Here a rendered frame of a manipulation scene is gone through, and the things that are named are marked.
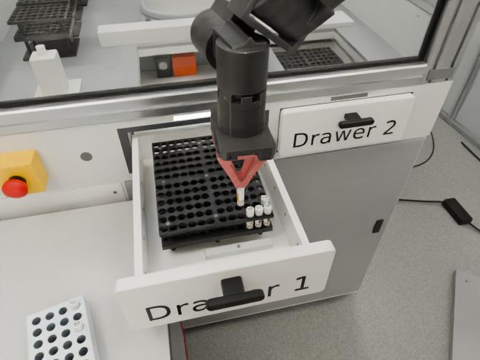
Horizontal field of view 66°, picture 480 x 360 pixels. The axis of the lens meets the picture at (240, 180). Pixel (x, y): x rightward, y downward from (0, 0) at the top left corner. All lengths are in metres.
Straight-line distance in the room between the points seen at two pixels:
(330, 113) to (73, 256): 0.56
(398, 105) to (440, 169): 1.42
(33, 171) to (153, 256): 0.27
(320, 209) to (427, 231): 0.95
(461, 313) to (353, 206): 0.75
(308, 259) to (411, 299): 1.16
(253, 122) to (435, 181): 1.79
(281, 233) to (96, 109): 0.39
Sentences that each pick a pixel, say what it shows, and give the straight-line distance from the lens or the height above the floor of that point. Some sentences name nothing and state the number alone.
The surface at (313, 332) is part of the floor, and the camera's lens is 1.48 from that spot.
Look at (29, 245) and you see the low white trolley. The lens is 0.82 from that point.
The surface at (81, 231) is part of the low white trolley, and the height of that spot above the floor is 0.76.
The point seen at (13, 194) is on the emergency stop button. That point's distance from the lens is 0.75.
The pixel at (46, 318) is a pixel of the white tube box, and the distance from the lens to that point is 0.67.
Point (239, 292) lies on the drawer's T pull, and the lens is 0.49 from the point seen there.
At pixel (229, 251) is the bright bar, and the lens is 0.60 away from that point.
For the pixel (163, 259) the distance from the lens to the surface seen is 0.61.
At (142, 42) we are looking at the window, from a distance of 0.66.
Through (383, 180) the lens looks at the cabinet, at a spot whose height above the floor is 0.67.
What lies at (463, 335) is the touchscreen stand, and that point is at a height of 0.03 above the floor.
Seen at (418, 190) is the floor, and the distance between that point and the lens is 2.08.
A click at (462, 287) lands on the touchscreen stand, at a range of 1.74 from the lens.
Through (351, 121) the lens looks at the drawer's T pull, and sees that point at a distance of 0.77.
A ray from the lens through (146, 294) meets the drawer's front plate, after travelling 0.50.
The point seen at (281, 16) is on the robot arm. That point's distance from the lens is 0.40.
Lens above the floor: 1.34
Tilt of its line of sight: 44 degrees down
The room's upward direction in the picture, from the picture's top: straight up
